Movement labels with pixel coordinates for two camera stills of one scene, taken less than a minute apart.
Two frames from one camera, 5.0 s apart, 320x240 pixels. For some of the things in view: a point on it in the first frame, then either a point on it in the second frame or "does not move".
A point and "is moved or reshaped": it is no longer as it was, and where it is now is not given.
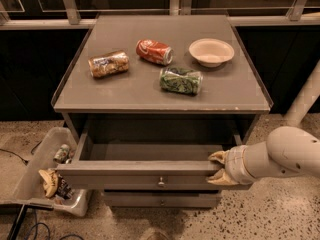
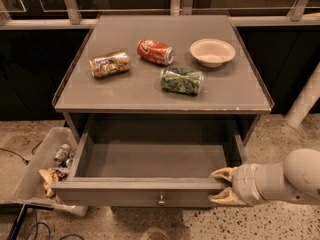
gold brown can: [109, 63] does not move
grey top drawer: [147, 157] is moved or reshaped
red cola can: [156, 52] does not move
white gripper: [234, 165] to [245, 185]
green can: [179, 80] does not move
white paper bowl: [211, 52] does not move
